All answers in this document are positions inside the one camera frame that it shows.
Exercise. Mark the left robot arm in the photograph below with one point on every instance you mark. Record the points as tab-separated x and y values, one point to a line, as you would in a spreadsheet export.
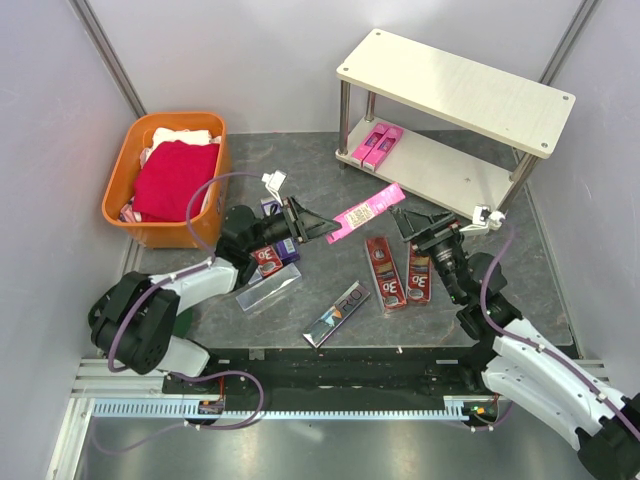
133	322

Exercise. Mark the red 3D toothpaste box middle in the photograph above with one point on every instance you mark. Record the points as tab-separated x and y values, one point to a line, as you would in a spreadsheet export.
385	274

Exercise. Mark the white cloth in basket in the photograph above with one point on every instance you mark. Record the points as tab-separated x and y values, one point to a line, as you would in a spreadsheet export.
189	137

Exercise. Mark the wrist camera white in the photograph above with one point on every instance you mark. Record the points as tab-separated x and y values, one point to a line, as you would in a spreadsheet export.
483	221
273	183

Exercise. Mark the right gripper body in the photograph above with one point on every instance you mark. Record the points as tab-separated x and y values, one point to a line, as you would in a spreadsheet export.
441	232

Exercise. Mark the holographic purple toothpaste box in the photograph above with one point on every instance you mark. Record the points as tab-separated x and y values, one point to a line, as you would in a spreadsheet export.
330	321

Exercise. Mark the red 3D toothpaste box right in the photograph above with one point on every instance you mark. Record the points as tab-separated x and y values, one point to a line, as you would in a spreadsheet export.
418	281

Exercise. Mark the red 3d toothpaste box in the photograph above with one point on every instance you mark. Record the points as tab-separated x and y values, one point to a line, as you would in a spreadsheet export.
268	261
385	274
418	281

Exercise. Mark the orange plastic basket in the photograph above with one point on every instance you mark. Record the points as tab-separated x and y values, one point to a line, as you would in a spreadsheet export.
120	189

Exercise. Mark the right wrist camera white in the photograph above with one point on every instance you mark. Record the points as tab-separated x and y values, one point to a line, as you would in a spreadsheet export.
483	221

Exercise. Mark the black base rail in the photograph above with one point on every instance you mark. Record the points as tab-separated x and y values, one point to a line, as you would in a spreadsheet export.
343	376

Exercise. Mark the silver toothpaste box long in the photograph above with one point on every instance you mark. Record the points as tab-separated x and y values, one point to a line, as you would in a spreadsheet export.
269	290

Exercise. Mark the red folded cloth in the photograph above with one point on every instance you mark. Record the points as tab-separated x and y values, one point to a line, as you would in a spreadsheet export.
170	177

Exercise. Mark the white two-tier shelf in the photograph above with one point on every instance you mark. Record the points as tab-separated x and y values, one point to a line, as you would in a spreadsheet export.
514	111

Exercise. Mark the white cable duct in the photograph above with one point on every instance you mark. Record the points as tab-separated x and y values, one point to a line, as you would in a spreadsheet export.
450	408

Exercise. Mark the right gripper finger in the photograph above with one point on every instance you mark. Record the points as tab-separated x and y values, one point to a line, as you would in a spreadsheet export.
415	218
407	222

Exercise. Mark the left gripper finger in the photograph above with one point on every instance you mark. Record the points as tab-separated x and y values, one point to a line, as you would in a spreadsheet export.
309	235
310	223

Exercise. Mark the silver toothpaste box small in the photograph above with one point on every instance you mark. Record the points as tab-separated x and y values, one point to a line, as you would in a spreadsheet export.
255	278

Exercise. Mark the small pink packet in basket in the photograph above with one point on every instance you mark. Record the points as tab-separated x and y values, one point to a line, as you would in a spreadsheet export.
128	214

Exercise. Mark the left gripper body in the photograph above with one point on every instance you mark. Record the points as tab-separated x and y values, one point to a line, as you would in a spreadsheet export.
291	215

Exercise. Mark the pink toothpaste box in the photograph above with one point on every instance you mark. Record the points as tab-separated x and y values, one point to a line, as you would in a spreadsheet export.
369	142
383	148
358	215

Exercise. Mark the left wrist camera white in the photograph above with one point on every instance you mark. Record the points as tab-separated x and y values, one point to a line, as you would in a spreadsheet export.
273	183

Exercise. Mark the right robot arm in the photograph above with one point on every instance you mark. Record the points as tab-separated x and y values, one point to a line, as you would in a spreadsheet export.
513	359

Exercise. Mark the red 3D toothpaste box left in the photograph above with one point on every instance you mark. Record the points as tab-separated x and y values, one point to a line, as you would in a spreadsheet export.
268	261

